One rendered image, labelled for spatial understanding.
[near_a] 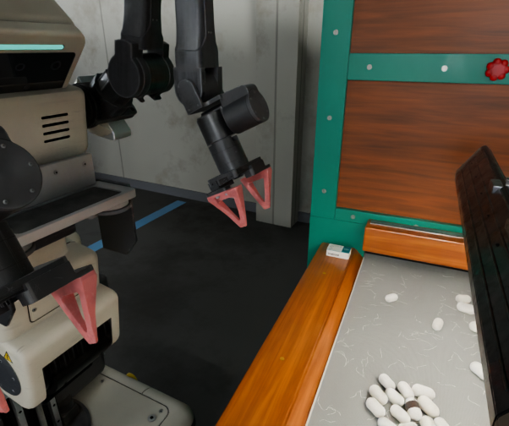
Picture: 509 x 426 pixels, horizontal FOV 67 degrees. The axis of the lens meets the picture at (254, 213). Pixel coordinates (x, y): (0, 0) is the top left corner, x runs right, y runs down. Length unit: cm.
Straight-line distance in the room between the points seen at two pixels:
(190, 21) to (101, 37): 328
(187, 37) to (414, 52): 53
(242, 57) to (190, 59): 240
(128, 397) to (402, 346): 87
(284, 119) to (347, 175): 176
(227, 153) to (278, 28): 213
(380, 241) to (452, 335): 28
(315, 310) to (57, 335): 51
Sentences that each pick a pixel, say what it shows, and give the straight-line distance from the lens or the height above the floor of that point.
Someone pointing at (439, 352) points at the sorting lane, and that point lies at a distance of 87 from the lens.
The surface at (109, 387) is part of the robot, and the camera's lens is 144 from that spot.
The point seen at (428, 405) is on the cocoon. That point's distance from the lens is 74.
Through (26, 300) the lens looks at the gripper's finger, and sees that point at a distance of 41.
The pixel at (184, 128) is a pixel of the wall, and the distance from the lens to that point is 346.
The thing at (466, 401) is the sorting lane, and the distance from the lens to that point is 80.
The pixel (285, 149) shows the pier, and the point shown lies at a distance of 283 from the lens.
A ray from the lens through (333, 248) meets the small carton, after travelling 107.
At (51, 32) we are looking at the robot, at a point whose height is 130.
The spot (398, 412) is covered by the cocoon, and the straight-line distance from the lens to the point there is 72.
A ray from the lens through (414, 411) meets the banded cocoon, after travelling 73.
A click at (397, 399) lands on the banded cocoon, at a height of 76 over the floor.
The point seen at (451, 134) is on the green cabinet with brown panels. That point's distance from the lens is 103.
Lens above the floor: 128
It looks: 23 degrees down
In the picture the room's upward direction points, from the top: straight up
